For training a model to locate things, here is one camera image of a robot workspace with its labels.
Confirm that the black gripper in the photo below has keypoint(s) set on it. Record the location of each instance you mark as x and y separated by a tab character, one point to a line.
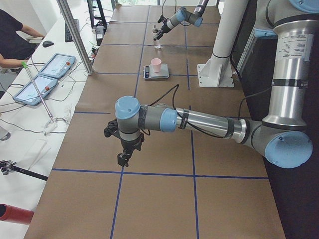
163	29
129	145

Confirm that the clear glass sauce bottle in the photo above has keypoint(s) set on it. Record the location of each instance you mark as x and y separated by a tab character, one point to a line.
156	42

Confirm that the pink plastic cup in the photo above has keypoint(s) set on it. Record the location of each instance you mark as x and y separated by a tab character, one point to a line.
156	64

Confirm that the far blue teach pendant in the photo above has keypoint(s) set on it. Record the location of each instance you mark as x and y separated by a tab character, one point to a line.
58	66

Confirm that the blue teach pendant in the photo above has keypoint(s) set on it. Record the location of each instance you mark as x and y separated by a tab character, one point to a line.
28	94
58	66

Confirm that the black computer mouse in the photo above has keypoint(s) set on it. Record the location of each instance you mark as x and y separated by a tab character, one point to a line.
47	43

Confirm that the near blue teach pendant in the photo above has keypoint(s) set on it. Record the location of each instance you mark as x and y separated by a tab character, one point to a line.
28	94

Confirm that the black tripod pole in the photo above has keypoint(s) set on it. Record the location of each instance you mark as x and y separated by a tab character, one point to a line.
7	166

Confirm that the red cylinder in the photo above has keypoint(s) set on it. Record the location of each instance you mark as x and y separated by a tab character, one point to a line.
14	214

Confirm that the metal rod green tip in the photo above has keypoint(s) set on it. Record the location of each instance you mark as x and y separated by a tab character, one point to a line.
38	91

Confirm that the seated person in black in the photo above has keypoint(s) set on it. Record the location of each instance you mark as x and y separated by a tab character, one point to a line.
13	48

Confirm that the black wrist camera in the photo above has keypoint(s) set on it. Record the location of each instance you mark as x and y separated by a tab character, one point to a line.
111	128
162	19

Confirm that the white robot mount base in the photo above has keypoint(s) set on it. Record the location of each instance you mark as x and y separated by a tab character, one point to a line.
217	71

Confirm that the aluminium frame post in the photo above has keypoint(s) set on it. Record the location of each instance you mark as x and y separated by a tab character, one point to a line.
68	17

